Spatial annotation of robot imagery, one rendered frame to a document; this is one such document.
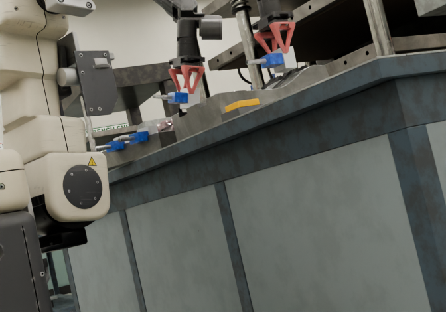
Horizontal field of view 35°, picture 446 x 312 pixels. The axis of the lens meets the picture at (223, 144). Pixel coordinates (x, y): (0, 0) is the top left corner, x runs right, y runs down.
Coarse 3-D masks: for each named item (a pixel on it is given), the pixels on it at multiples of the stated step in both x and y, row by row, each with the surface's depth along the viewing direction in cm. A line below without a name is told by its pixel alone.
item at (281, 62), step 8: (280, 48) 176; (264, 56) 175; (272, 56) 174; (280, 56) 175; (288, 56) 176; (264, 64) 176; (272, 64) 174; (280, 64) 176; (288, 64) 176; (296, 64) 177; (280, 72) 180
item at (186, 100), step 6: (180, 90) 197; (186, 90) 194; (198, 90) 195; (156, 96) 190; (162, 96) 191; (168, 96) 192; (174, 96) 192; (180, 96) 192; (186, 96) 193; (192, 96) 194; (198, 96) 195; (168, 102) 195; (174, 102) 193; (180, 102) 192; (186, 102) 193; (192, 102) 194; (198, 102) 195; (180, 108) 197
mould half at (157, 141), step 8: (168, 128) 223; (152, 136) 203; (160, 136) 201; (168, 136) 204; (128, 144) 209; (136, 144) 207; (144, 144) 205; (152, 144) 203; (160, 144) 201; (168, 144) 203; (104, 152) 217; (112, 152) 214; (120, 152) 212; (128, 152) 210; (136, 152) 207; (144, 152) 205; (152, 152) 203; (112, 160) 215; (120, 160) 212; (128, 160) 210; (112, 168) 219
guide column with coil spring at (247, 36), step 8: (240, 0) 298; (240, 16) 298; (248, 16) 299; (240, 24) 298; (248, 24) 298; (240, 32) 299; (248, 32) 297; (248, 40) 297; (248, 48) 296; (256, 48) 298; (248, 56) 297; (256, 56) 297; (248, 64) 297; (256, 64) 296; (256, 72) 295; (256, 80) 295; (256, 88) 295
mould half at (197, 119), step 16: (288, 80) 195; (304, 80) 194; (320, 80) 197; (224, 96) 180; (240, 96) 182; (256, 96) 185; (272, 96) 187; (192, 112) 190; (208, 112) 183; (224, 112) 179; (176, 128) 199; (192, 128) 191
